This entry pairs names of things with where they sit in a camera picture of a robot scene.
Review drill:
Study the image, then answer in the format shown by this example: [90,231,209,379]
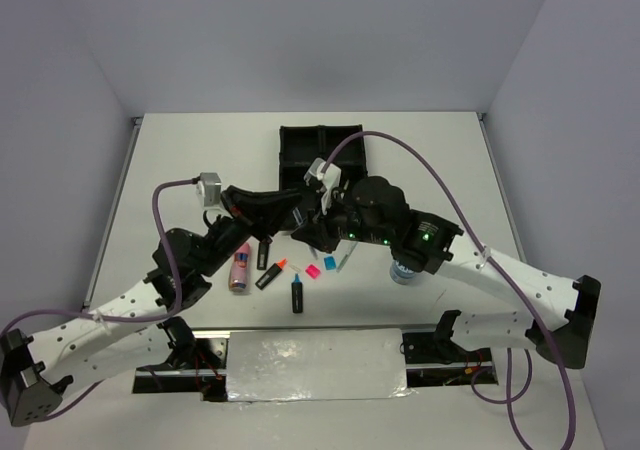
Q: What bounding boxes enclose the blue tip black highlighter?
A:
[291,274,304,314]

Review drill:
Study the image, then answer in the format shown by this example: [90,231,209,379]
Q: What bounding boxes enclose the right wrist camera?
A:
[304,158,341,215]

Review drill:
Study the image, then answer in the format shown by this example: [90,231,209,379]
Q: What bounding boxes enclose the blue slim pen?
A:
[292,208,304,226]

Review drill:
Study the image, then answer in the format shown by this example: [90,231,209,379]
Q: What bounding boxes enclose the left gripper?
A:
[201,187,307,278]

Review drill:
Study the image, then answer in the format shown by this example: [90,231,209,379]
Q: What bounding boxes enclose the pink tip black highlighter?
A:
[256,240,270,271]

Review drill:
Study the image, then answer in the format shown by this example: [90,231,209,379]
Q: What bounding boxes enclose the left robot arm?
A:
[1,185,301,427]

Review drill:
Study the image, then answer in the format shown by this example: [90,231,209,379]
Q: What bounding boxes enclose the green slim pen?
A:
[336,246,355,273]

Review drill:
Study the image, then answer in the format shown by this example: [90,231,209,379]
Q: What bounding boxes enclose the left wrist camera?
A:
[196,172,222,210]

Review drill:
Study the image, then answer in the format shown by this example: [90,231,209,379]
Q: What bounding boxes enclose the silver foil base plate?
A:
[226,329,410,403]

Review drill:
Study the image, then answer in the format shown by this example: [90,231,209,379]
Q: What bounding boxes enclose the blue highlighter cap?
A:
[324,256,336,271]

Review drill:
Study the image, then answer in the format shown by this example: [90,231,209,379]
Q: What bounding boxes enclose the pink highlighter cap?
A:
[305,264,321,279]

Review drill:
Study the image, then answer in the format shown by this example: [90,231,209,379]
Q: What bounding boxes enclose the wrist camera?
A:
[304,158,341,215]
[196,172,222,210]

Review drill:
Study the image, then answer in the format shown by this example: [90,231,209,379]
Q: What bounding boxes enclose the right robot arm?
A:
[292,174,601,369]

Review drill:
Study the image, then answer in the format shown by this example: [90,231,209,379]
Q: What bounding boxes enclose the orange tip black highlighter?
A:
[256,259,288,290]

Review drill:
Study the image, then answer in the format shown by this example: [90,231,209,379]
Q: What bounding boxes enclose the black compartment tray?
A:
[279,125,368,212]

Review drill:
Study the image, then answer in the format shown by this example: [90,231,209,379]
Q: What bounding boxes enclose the pink bottle of pens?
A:
[228,242,251,293]

